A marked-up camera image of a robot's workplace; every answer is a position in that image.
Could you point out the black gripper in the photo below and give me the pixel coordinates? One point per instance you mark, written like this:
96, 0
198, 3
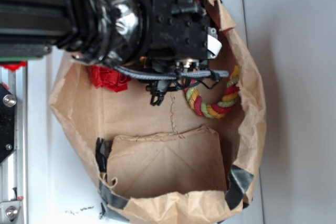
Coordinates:
182, 36

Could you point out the red crumpled paper ball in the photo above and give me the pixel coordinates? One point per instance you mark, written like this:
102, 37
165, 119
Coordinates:
109, 79

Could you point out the silver corner bracket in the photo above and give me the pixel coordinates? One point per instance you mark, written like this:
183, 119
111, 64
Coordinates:
11, 212

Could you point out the brown paper bag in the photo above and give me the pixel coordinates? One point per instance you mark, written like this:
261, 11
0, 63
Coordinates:
168, 164

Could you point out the white plastic tray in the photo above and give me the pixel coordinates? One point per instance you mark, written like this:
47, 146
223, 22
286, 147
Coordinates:
58, 188

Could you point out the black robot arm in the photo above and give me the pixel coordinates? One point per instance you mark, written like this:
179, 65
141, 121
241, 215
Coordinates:
114, 34

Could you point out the black mounting plate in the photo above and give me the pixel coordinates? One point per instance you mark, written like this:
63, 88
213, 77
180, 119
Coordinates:
7, 123

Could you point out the aluminium frame rail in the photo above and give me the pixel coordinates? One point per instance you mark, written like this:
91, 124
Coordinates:
14, 169

